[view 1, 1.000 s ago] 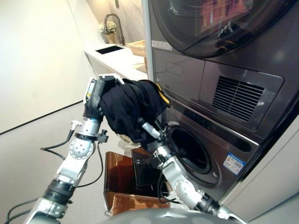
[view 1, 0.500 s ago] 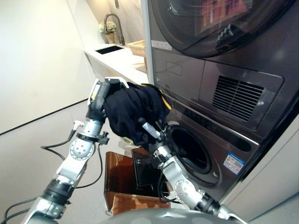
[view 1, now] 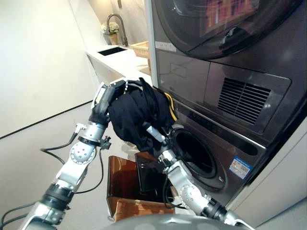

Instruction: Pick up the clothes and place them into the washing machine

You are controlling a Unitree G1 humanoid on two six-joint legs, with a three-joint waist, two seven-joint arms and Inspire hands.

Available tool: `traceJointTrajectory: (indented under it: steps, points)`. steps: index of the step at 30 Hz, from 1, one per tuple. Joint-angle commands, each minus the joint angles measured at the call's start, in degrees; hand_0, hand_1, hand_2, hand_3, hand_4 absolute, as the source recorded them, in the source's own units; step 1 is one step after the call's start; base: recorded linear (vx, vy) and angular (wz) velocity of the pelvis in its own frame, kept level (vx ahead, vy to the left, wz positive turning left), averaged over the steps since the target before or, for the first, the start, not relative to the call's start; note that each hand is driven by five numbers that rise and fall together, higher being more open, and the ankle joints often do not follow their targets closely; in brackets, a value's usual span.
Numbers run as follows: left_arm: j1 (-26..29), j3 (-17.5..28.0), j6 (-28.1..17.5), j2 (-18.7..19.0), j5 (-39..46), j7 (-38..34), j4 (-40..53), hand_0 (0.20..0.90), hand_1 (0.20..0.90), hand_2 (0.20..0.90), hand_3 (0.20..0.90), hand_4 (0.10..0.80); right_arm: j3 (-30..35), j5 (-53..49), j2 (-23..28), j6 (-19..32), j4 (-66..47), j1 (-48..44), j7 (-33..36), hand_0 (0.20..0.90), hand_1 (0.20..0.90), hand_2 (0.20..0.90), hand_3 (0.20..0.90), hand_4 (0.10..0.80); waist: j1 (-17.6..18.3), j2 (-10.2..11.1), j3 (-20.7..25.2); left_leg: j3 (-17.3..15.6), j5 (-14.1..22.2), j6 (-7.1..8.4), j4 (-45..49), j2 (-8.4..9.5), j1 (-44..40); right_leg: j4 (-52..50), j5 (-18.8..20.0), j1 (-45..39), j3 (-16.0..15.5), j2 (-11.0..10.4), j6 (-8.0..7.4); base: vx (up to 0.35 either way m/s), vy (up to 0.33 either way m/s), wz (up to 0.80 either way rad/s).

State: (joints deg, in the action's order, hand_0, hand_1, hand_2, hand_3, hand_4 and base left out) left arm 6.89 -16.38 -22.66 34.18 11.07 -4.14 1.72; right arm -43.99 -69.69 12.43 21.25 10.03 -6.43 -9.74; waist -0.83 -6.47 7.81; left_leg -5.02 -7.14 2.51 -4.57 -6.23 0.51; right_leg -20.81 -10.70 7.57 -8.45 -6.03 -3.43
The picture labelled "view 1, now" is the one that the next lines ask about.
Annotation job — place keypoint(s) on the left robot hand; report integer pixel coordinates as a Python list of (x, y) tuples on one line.
[(103, 103)]

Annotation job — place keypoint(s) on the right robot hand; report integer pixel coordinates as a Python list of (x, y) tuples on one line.
[(156, 135)]

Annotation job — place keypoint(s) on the black garment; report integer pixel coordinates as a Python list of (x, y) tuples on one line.
[(134, 115)]

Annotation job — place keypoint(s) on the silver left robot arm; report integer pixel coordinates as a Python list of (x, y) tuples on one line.
[(72, 167)]

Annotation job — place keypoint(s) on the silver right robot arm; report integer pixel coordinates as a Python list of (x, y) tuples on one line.
[(192, 189)]

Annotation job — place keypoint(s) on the grey front-load washing machine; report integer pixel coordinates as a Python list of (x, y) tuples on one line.
[(244, 153)]

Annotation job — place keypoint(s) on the cream cabinet with white counter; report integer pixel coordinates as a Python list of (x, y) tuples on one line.
[(112, 62)]

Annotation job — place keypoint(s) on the glossy dark brown stool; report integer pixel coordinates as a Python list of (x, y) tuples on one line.
[(134, 175)]

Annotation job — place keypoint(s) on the black rectangular counter inset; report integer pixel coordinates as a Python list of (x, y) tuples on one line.
[(111, 51)]

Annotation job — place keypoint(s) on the low wicker tray basket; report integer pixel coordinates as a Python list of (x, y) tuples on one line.
[(141, 49)]

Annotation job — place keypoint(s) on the orange woven wicker basket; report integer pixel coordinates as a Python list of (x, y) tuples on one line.
[(144, 208)]

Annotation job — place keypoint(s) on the dark curved kitchen faucet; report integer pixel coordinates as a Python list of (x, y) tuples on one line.
[(123, 31)]

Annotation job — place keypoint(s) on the square blue white sticker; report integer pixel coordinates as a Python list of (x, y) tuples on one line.
[(239, 165)]

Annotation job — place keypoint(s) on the grey robot torso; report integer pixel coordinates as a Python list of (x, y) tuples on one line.
[(180, 222)]

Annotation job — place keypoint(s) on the dark stacked tumble dryer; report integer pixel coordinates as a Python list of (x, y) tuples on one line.
[(239, 72)]

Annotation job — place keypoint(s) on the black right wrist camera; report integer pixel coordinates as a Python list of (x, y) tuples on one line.
[(161, 165)]

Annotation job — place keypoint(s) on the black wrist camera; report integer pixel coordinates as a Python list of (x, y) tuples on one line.
[(106, 143), (161, 165)]

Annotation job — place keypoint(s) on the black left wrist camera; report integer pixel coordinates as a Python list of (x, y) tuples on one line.
[(106, 143)]

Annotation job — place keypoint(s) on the dark wall switch plate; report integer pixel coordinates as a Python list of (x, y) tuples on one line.
[(119, 3)]

